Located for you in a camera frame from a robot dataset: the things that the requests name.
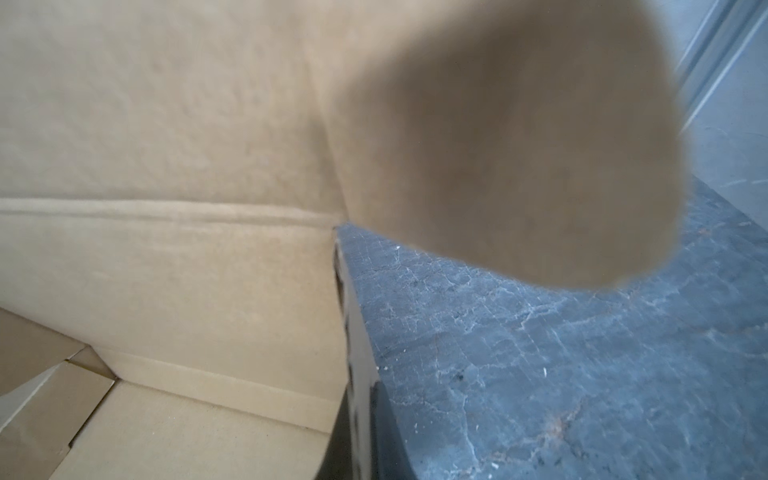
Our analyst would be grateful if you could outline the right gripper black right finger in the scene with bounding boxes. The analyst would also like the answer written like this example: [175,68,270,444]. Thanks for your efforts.
[370,381,416,480]

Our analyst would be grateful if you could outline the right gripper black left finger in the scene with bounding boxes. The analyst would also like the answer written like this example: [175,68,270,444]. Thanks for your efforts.
[316,389,360,480]

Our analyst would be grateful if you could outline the brown cardboard box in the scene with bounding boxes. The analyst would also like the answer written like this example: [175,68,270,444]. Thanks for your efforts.
[1,1,688,479]

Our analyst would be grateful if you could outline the aluminium frame profiles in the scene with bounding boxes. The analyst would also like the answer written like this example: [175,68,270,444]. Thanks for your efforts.
[676,0,767,128]

